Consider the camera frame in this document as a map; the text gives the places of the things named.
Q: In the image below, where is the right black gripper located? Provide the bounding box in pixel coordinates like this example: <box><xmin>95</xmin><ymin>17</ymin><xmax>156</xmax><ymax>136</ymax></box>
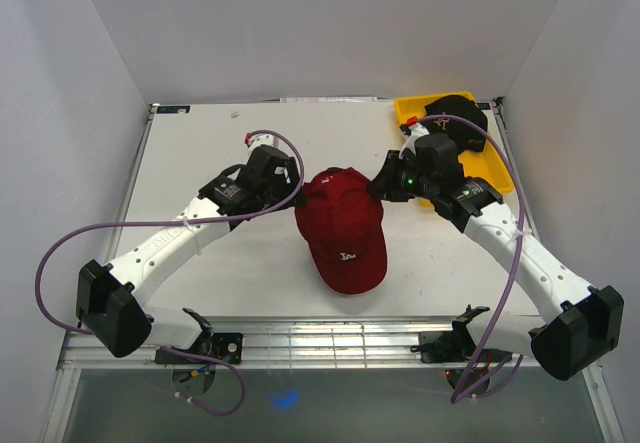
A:
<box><xmin>366</xmin><ymin>151</ymin><xmax>437</xmax><ymax>203</ymax></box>

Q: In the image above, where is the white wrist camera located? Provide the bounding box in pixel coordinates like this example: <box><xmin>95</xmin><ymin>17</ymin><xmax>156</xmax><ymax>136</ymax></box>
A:
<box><xmin>244</xmin><ymin>133</ymin><xmax>278</xmax><ymax>154</ymax></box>
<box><xmin>400</xmin><ymin>117</ymin><xmax>429</xmax><ymax>159</ymax></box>

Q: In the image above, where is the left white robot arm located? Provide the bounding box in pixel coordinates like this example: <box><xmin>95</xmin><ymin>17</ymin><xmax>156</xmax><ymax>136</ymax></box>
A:
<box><xmin>76</xmin><ymin>143</ymin><xmax>304</xmax><ymax>363</ymax></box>

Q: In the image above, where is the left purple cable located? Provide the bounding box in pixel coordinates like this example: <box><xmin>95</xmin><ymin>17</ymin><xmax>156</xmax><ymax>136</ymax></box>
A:
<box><xmin>33</xmin><ymin>129</ymin><xmax>305</xmax><ymax>417</ymax></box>

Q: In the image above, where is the aluminium frame rail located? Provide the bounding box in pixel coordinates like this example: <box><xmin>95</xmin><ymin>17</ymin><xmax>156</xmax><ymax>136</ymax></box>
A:
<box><xmin>58</xmin><ymin>317</ymin><xmax>466</xmax><ymax>370</ymax></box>

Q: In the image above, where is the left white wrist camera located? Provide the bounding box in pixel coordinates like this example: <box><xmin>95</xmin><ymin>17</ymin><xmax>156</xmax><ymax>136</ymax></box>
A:
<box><xmin>244</xmin><ymin>133</ymin><xmax>278</xmax><ymax>154</ymax></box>

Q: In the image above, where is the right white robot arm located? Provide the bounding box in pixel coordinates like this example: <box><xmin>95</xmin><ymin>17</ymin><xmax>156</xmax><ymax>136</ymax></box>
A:
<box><xmin>368</xmin><ymin>134</ymin><xmax>624</xmax><ymax>381</ymax></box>

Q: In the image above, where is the blue label sticker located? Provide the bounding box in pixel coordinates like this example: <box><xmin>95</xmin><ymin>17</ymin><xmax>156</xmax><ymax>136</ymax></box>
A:
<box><xmin>155</xmin><ymin>105</ymin><xmax>191</xmax><ymax>114</ymax></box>

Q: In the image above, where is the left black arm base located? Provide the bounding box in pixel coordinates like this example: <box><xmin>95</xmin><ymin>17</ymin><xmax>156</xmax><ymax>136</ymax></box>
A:
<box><xmin>154</xmin><ymin>333</ymin><xmax>244</xmax><ymax>365</ymax></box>

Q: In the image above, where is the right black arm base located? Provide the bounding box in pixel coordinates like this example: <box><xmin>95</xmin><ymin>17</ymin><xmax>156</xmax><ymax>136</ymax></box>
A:
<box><xmin>409</xmin><ymin>330</ymin><xmax>514</xmax><ymax>364</ymax></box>

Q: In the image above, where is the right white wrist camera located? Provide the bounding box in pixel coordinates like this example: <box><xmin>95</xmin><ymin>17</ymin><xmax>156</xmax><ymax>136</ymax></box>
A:
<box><xmin>400</xmin><ymin>117</ymin><xmax>429</xmax><ymax>159</ymax></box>

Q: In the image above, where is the black cap gold logo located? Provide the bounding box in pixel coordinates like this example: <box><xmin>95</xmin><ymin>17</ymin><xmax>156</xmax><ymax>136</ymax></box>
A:
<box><xmin>424</xmin><ymin>95</ymin><xmax>488</xmax><ymax>153</ymax></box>

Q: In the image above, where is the yellow plastic tray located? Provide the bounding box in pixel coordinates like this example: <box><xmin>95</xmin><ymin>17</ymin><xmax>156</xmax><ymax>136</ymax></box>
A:
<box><xmin>393</xmin><ymin>91</ymin><xmax>514</xmax><ymax>195</ymax></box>

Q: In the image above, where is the red baseball cap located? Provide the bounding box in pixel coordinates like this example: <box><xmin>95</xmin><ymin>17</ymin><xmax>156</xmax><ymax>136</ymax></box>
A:
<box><xmin>294</xmin><ymin>167</ymin><xmax>388</xmax><ymax>295</ymax></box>

